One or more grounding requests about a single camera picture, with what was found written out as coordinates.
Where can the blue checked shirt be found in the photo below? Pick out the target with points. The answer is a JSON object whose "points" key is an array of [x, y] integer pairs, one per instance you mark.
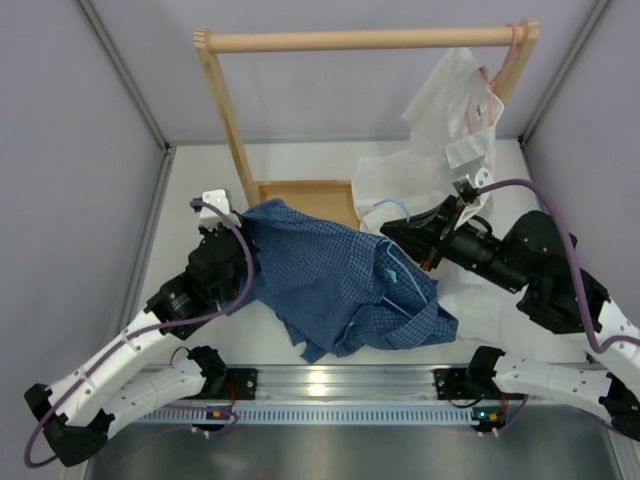
{"points": [[335, 289]]}

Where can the aluminium frame post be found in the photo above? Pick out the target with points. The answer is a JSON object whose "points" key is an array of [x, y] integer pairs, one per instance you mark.
{"points": [[596, 14], [118, 63]]}

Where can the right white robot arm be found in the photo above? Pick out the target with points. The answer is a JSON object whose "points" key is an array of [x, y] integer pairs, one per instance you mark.
{"points": [[533, 260]]}

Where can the pink wire hanger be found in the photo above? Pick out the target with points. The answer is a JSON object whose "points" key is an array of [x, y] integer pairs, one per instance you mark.
{"points": [[492, 95]]}

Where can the left aluminium frame post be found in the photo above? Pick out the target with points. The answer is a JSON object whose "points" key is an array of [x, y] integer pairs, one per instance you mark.
{"points": [[118, 63]]}

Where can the wooden clothes rack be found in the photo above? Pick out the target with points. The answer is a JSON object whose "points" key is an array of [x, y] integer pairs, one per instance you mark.
{"points": [[332, 199]]}

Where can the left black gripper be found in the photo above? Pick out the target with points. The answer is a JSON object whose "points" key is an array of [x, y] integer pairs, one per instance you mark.
{"points": [[255, 249]]}

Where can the aluminium mounting rail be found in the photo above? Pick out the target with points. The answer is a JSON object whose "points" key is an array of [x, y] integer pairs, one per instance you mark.
{"points": [[357, 383]]}

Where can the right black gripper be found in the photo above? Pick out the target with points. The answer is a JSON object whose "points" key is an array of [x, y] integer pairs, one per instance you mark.
{"points": [[422, 236]]}

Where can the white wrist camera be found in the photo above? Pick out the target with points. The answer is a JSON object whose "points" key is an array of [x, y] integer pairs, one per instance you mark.
{"points": [[210, 204], [468, 186]]}

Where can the perforated cable duct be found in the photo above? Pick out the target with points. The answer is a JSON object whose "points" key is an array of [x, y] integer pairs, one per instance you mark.
{"points": [[375, 415]]}

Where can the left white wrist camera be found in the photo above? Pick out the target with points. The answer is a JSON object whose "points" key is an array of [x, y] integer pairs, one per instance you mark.
{"points": [[210, 204]]}

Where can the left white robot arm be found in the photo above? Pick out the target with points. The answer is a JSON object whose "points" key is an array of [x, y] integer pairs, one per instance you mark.
{"points": [[79, 414]]}

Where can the white shirt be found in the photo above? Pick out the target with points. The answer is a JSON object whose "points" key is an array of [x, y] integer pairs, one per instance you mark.
{"points": [[450, 137]]}

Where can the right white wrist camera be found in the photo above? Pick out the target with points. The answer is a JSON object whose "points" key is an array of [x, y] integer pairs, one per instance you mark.
{"points": [[468, 186]]}

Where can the right aluminium frame post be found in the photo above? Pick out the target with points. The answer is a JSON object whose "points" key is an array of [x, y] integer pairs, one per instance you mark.
{"points": [[596, 14]]}

